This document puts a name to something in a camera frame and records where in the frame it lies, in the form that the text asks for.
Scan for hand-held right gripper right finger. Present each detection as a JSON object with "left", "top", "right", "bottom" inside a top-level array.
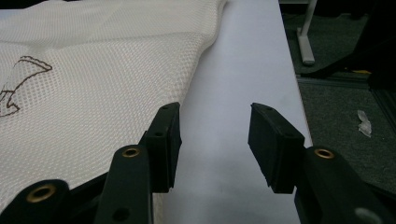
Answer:
[{"left": 247, "top": 102, "right": 306, "bottom": 194}]

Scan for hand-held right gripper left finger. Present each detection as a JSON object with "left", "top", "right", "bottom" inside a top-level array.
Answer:
[{"left": 138, "top": 102, "right": 183, "bottom": 194}]

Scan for black stand with dark curtain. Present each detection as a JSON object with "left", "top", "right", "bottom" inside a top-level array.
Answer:
[{"left": 300, "top": 0, "right": 396, "bottom": 91}]

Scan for small crumpled white paper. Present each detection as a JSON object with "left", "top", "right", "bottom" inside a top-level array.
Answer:
[{"left": 357, "top": 109, "right": 374, "bottom": 138}]

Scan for cream mesh laundry bag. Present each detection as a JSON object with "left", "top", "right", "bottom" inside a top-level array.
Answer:
[{"left": 0, "top": 0, "right": 228, "bottom": 216}]

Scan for white metal desk frame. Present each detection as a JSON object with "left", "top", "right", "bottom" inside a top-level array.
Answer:
[{"left": 295, "top": 0, "right": 319, "bottom": 66}]

